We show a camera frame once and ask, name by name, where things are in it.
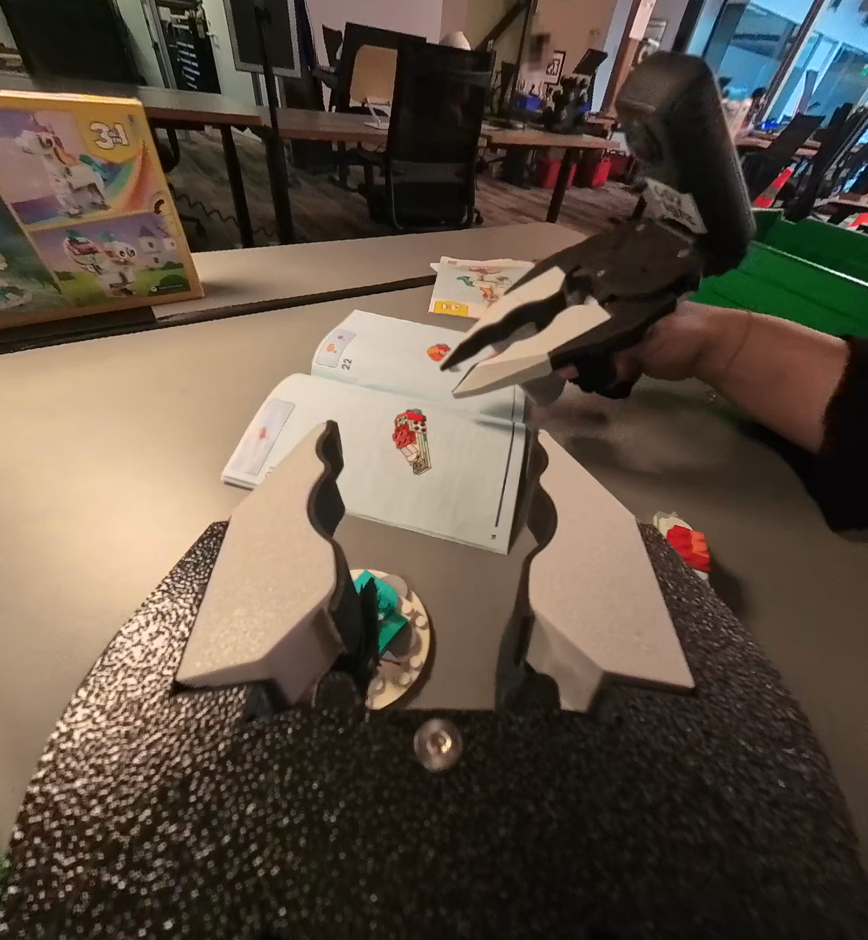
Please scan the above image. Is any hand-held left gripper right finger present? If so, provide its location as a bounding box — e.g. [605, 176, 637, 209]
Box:
[497, 429, 698, 715]

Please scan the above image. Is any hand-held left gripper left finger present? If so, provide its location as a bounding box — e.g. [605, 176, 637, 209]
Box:
[175, 421, 377, 707]

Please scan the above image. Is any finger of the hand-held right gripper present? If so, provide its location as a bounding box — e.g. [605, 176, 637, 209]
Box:
[450, 303, 612, 406]
[440, 266, 568, 372]

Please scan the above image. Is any red and orange lego model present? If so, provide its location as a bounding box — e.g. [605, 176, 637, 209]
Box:
[653, 510, 714, 583]

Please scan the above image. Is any person's right forearm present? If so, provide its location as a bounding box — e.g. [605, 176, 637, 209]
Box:
[727, 308, 868, 539]

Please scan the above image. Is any teal and white lego build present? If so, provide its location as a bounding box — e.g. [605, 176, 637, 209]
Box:
[334, 569, 433, 710]

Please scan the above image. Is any yellow lego set box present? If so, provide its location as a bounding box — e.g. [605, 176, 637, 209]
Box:
[0, 87, 206, 335]

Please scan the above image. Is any person's right hand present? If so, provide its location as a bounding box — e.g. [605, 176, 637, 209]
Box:
[628, 300, 749, 386]

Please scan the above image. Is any small folded instruction leaflet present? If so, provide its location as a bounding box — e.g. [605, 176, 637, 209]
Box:
[429, 256, 539, 321]

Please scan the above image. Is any orange traffic cone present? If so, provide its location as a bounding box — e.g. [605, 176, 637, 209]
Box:
[753, 167, 796, 210]

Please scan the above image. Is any open pale blue instruction booklet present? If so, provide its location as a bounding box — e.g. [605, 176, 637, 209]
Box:
[221, 308, 532, 556]

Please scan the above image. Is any green cloth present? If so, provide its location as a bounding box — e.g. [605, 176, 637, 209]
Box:
[689, 209, 868, 348]

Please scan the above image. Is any dark equipment on desk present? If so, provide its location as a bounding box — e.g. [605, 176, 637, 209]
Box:
[529, 70, 596, 135]

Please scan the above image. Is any black mesh office chair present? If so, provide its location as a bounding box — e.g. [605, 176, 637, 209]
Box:
[366, 35, 496, 233]

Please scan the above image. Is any black stand pole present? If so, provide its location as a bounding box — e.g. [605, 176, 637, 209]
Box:
[254, 0, 297, 245]

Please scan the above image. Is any black display board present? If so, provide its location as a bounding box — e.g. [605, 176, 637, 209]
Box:
[161, 0, 223, 96]

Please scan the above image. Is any coiled black cable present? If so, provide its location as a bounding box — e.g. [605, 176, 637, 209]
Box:
[171, 184, 255, 237]

